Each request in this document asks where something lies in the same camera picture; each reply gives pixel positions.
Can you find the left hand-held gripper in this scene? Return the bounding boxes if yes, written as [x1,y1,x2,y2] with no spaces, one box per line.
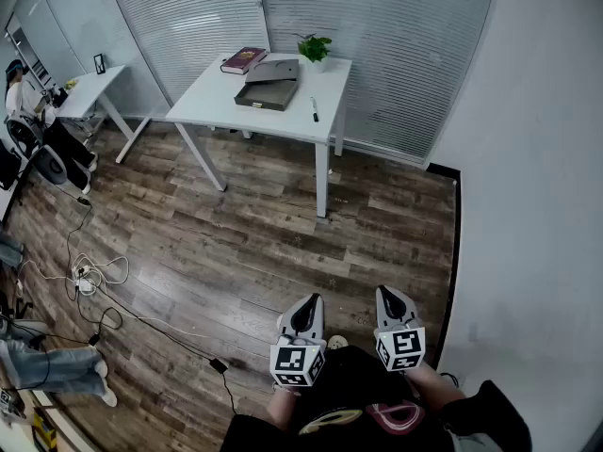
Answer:
[269,293,327,389]

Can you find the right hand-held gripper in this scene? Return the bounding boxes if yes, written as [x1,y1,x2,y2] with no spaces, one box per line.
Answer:
[373,285,427,373]

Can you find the grey box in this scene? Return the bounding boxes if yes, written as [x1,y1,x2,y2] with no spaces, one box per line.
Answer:
[234,57,302,112]

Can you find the person's right forearm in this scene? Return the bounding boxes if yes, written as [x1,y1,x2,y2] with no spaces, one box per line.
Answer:
[403,359,468,414]

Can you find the person's left forearm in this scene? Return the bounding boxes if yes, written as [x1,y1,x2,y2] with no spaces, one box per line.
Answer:
[267,384,303,435]

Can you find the grey mesh office chair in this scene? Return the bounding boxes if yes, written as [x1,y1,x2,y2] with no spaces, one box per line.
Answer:
[4,113,70,186]

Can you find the person's black printed shirt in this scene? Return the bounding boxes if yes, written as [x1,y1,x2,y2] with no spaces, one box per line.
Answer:
[219,346,533,452]

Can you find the white square table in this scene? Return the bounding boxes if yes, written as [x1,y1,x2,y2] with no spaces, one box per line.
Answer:
[164,53,353,218]

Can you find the maroon hardcover book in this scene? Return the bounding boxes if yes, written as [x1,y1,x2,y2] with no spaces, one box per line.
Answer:
[220,47,268,75]

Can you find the green potted plant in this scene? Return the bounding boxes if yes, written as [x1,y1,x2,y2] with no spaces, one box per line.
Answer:
[292,33,334,74]

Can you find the white venetian blinds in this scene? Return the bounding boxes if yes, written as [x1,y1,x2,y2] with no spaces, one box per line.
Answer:
[106,0,500,164]

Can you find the white long desk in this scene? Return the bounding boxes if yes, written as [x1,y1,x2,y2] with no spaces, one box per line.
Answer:
[54,64,152,165]

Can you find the black cable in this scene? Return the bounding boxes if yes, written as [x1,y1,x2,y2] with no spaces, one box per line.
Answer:
[64,198,239,416]

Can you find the white power strip with cables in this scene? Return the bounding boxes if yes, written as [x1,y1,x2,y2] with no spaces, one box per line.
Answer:
[18,251,131,300]

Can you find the white wall shelf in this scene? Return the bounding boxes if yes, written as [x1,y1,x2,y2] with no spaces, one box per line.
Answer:
[5,12,54,89]

